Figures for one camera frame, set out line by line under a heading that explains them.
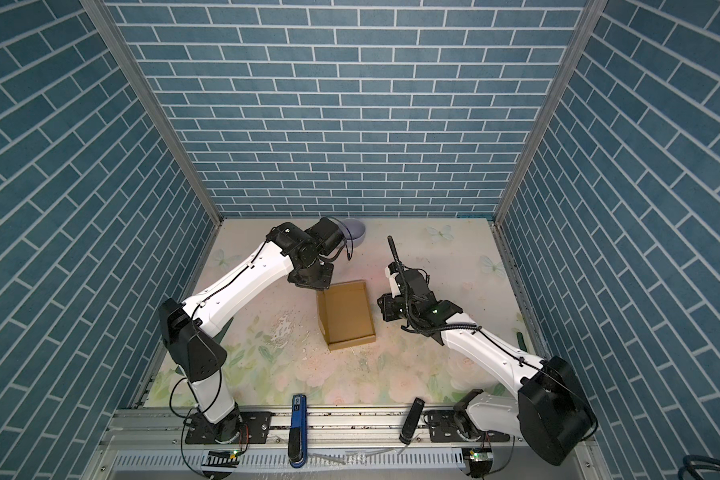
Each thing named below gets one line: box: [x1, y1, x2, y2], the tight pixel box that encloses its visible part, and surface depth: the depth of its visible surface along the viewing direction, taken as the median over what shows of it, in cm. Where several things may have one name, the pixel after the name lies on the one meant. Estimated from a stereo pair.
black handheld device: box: [399, 397, 425, 445], surface depth 75 cm
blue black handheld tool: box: [288, 394, 307, 469], surface depth 72 cm
